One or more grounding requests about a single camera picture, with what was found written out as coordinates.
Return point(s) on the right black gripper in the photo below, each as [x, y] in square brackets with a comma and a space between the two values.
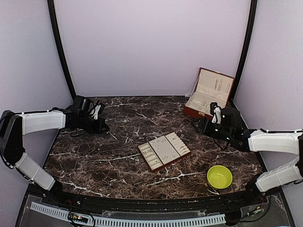
[204, 122]

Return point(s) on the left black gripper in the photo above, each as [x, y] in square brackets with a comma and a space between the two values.
[99, 130]

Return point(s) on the red jewelry tray insert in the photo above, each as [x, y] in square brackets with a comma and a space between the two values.
[163, 151]

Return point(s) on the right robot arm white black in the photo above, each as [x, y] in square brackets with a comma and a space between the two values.
[226, 125]

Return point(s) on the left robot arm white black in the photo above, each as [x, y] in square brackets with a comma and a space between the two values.
[82, 114]

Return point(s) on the red jewelry box open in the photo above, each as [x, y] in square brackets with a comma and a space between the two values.
[211, 86]

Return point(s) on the lime green bowl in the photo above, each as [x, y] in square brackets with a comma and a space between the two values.
[219, 177]

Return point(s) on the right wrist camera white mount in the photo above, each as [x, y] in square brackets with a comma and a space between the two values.
[215, 110]

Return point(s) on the white slotted cable duct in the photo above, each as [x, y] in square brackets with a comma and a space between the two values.
[130, 219]

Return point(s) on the left black frame post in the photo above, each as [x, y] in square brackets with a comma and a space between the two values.
[59, 47]

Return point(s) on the black frame post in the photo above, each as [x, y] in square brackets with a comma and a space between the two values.
[59, 47]
[245, 48]

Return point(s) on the right black frame post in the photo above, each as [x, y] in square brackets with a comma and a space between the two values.
[245, 48]

